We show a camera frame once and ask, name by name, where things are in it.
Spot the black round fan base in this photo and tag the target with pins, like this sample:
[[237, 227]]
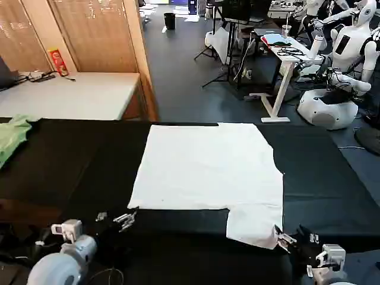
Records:
[[368, 141]]

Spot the stack of coloured clothes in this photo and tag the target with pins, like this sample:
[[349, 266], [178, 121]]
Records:
[[277, 41]]

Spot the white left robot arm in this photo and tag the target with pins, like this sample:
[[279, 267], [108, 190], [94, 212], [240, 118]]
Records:
[[53, 267]]

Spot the white humanoid robot with base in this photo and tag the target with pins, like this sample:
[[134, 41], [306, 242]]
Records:
[[335, 101]]

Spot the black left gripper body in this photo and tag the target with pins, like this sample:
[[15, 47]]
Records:
[[105, 234]]

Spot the red snack box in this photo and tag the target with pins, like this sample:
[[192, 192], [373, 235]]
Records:
[[59, 62]]

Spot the black monitor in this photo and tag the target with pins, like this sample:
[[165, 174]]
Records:
[[237, 9]]

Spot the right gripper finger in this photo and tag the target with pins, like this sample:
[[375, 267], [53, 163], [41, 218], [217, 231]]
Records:
[[285, 241], [311, 237]]

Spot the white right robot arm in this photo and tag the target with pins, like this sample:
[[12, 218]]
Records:
[[334, 252]]

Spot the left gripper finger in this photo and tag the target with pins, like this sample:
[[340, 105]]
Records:
[[124, 221], [101, 216]]

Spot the white shirt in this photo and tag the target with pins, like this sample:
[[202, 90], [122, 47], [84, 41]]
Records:
[[207, 166]]

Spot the green cloth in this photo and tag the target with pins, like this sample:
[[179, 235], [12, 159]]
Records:
[[12, 133]]

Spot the black tablecloth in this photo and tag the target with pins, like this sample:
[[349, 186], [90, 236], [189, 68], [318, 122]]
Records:
[[311, 166]]

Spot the black tripod stand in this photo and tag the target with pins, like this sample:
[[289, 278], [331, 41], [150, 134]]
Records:
[[227, 59]]

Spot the black trash bin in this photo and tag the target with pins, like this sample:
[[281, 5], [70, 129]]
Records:
[[169, 20]]

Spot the white cup with straw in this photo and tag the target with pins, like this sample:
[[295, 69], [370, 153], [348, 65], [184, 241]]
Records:
[[286, 31]]

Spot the white hanging cloth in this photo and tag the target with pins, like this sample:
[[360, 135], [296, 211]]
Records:
[[219, 43]]

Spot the dark laptop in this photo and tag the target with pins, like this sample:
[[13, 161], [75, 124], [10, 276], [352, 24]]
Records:
[[7, 74]]

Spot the wooden slatted partition screen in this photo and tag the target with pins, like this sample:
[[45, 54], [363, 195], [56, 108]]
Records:
[[98, 35]]

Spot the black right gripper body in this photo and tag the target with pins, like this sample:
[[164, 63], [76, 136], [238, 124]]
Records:
[[305, 250]]

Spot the pale grey side table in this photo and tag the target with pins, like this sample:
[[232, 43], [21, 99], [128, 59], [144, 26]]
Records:
[[74, 98]]

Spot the white standing desk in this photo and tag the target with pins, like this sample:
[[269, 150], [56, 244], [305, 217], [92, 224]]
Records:
[[285, 63]]

